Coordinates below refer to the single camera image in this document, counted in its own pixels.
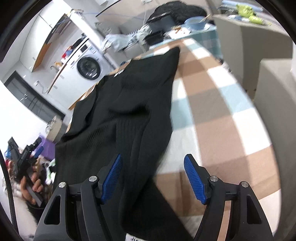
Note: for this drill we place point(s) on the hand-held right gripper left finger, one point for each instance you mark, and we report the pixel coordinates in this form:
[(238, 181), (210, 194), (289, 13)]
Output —
[(112, 176)]

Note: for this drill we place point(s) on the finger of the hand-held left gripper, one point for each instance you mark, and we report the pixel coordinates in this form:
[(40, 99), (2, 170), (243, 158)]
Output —
[(38, 150)]

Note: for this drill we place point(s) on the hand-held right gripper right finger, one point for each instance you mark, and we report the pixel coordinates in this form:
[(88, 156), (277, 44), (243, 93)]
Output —
[(193, 178)]

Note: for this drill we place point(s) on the black knit sweater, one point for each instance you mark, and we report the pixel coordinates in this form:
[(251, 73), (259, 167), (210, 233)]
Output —
[(129, 115)]

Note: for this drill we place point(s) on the person's left forearm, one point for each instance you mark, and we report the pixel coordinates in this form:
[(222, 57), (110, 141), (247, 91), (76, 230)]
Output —
[(34, 212)]

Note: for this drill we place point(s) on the pile of light clothes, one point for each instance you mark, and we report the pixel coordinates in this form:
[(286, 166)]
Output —
[(120, 40)]

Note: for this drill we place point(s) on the person's left hand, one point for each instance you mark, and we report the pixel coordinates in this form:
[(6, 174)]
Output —
[(34, 185)]

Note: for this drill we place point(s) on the purple cloth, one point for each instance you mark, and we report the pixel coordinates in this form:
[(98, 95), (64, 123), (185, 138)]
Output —
[(48, 148)]

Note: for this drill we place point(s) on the beige waste bin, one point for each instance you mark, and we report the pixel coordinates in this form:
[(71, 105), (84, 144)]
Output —
[(53, 129)]

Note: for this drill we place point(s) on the dark glass cabinet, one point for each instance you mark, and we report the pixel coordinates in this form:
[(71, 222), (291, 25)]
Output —
[(34, 97)]

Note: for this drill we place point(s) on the wooden countertop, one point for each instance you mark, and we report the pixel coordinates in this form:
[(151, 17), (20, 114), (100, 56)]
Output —
[(59, 71)]

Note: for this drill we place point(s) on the checkered blanket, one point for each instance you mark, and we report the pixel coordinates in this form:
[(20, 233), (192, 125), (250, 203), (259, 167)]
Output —
[(208, 97)]

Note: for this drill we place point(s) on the white washing machine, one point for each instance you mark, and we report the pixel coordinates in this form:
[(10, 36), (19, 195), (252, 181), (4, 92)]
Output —
[(89, 60)]

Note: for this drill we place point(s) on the grey square stool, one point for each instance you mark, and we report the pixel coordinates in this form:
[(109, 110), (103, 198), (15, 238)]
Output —
[(275, 104)]

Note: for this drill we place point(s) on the small black plastic tray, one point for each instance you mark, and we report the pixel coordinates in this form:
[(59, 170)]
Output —
[(153, 37)]

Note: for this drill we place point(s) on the grey ottoman table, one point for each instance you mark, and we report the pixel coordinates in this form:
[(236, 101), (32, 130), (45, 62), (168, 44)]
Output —
[(254, 41)]

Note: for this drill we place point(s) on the grey sofa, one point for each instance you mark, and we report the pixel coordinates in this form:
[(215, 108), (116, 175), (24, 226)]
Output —
[(129, 24)]

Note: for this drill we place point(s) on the blue bowl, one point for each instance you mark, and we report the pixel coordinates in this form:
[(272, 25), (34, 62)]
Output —
[(195, 24)]

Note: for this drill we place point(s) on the large black plastic tub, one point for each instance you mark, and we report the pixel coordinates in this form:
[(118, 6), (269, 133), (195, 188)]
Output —
[(161, 20)]

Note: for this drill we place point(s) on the black puffer jacket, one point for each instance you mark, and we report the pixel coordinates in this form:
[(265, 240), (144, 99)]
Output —
[(182, 10)]

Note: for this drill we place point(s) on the green plush toy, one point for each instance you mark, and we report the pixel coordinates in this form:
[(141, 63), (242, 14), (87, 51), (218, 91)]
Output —
[(248, 12)]

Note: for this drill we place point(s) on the white wall cabinet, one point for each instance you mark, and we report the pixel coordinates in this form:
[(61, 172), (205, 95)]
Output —
[(44, 39)]

